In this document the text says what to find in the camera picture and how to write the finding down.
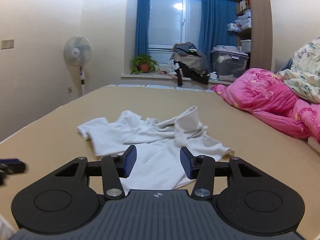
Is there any white t-shirt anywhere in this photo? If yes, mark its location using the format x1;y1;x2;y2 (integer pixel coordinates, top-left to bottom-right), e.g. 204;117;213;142
77;106;235;193

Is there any pile of dark clothes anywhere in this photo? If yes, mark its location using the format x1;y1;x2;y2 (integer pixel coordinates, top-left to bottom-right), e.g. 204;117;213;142
167;42;209;87

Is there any pink quilt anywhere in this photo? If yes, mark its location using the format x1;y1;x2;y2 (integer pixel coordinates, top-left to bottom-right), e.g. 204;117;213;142
212;68;319;141

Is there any clear plastic storage bin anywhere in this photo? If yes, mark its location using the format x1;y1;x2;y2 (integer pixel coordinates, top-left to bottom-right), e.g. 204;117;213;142
210;45;249;82

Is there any potted green plant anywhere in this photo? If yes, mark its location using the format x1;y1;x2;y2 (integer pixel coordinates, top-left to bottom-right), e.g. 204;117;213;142
131;54;159;74

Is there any white standing fan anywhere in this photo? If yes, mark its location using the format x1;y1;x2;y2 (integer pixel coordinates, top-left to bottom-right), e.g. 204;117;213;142
63;36;93;95

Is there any left blue curtain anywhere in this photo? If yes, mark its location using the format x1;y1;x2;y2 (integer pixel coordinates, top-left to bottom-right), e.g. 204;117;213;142
135;0;150;56

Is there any blue curtain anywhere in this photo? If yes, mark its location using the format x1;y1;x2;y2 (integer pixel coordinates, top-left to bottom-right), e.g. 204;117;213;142
199;0;236;73
135;0;150;56

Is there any white floral quilt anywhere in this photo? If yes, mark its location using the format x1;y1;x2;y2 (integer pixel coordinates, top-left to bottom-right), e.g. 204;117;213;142
277;37;319;103

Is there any window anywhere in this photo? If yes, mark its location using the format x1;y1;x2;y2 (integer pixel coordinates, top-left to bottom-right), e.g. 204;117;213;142
149;0;201;67

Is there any right blue curtain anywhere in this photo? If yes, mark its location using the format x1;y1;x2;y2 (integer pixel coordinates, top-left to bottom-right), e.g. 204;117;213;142
199;0;236;73

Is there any wooden shelf cabinet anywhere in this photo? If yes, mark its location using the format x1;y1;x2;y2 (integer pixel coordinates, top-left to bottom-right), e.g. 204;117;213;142
235;0;273;70

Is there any wall light switch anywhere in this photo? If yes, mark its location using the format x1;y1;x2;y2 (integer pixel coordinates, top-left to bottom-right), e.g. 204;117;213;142
1;40;15;50

